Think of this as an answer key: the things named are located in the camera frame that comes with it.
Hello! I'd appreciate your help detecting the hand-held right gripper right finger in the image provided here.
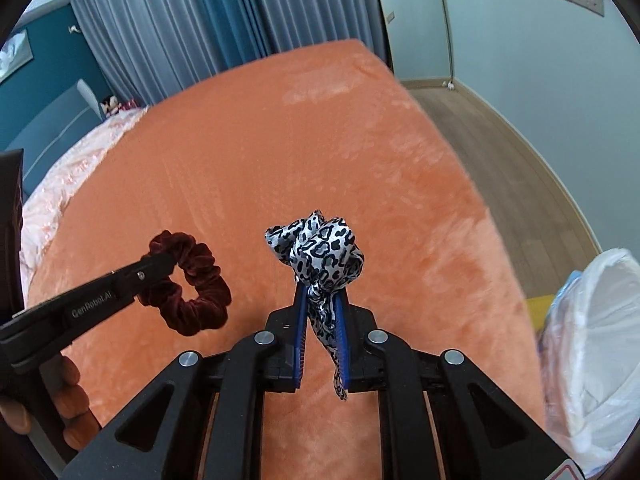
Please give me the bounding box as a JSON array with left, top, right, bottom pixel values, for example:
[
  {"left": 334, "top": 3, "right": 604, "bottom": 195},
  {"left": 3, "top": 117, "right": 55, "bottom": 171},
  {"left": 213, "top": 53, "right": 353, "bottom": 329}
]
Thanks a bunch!
[{"left": 334, "top": 292, "right": 586, "bottom": 480}]

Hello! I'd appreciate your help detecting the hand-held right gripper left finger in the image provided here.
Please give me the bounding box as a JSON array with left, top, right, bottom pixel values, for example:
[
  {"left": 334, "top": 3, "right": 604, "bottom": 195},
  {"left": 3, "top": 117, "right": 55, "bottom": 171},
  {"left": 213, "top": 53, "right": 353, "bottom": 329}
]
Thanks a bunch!
[{"left": 60, "top": 280, "right": 308, "bottom": 480}]

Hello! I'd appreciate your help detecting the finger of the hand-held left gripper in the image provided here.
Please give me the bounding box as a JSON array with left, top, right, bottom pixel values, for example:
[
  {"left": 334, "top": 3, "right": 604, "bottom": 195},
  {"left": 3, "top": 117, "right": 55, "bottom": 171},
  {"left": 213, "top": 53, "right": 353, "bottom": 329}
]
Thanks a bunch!
[{"left": 55, "top": 251, "right": 178, "bottom": 328}]

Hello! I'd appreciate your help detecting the dark red velvet scrunchie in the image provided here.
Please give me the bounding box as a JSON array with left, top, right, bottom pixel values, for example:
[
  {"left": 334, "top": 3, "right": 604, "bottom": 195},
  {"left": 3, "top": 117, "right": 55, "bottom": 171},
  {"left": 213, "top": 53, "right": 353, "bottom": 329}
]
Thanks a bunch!
[{"left": 134, "top": 230, "right": 232, "bottom": 337}]

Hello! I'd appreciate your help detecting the leopard print satin scrunchie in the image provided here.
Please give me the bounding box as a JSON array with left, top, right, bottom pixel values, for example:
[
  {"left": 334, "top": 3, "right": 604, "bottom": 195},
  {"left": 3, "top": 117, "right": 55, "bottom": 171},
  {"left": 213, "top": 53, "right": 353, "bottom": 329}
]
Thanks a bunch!
[{"left": 265, "top": 210, "right": 367, "bottom": 402}]

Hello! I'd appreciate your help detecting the bin with white plastic liner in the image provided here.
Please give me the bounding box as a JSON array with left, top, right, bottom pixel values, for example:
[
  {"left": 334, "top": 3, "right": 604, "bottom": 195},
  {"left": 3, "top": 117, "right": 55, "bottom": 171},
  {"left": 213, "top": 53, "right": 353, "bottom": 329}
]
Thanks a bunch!
[{"left": 539, "top": 247, "right": 640, "bottom": 480}]

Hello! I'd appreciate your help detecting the person's left hand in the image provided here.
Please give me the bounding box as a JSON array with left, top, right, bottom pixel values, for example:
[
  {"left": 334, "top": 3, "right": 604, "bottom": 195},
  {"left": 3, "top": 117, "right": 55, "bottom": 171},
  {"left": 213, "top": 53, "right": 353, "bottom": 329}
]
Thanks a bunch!
[{"left": 49, "top": 352, "right": 101, "bottom": 445}]

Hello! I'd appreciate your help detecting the pink quilt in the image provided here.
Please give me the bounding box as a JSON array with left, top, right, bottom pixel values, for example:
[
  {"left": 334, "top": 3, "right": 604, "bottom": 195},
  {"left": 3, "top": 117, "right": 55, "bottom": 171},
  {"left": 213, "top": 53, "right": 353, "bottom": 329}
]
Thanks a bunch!
[{"left": 20, "top": 105, "right": 151, "bottom": 281}]

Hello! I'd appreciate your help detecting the stuffed toy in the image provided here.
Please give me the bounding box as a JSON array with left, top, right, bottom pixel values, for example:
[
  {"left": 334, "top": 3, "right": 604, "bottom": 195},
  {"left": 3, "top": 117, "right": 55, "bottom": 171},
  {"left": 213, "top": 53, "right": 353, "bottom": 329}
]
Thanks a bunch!
[{"left": 101, "top": 96, "right": 138, "bottom": 117}]

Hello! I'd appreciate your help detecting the blue padded headboard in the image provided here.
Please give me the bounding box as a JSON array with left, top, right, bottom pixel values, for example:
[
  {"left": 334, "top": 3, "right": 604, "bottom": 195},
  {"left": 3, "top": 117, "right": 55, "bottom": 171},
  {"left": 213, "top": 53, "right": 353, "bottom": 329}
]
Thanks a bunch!
[{"left": 0, "top": 79, "right": 103, "bottom": 201}]

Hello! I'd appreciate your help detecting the orange plush blanket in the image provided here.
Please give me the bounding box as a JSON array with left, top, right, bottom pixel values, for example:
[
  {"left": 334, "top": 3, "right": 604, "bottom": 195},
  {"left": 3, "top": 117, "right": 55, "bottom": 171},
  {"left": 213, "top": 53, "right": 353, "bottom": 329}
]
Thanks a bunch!
[{"left": 25, "top": 38, "right": 548, "bottom": 480}]

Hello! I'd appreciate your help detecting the yellow object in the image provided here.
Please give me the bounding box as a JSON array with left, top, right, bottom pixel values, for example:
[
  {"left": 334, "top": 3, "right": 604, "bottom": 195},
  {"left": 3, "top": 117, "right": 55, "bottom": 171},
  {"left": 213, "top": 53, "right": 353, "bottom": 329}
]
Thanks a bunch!
[{"left": 525, "top": 296, "right": 555, "bottom": 332}]

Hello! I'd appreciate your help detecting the grey curtain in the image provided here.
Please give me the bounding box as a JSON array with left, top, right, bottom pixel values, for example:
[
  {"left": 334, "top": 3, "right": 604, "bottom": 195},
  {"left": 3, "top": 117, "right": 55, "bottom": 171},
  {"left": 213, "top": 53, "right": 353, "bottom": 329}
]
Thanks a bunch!
[
  {"left": 240, "top": 0, "right": 391, "bottom": 68},
  {"left": 70, "top": 0, "right": 226, "bottom": 107}
]

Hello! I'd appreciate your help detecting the white air conditioner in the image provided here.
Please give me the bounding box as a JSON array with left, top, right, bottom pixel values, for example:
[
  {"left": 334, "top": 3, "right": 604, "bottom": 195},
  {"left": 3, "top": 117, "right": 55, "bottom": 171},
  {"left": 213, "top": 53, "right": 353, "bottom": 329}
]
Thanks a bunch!
[{"left": 17, "top": 0, "right": 77, "bottom": 23}]

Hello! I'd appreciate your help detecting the thin metal pipe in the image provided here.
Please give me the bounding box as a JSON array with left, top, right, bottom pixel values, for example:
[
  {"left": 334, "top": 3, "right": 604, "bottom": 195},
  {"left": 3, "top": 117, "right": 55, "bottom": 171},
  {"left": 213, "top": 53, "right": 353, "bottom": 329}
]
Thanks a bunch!
[{"left": 432, "top": 0, "right": 458, "bottom": 92}]

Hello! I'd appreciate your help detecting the framed wall picture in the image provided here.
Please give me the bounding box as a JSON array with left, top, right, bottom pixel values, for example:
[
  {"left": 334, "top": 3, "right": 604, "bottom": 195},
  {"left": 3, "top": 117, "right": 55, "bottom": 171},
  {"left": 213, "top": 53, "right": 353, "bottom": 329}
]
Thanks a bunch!
[{"left": 0, "top": 29, "right": 31, "bottom": 81}]

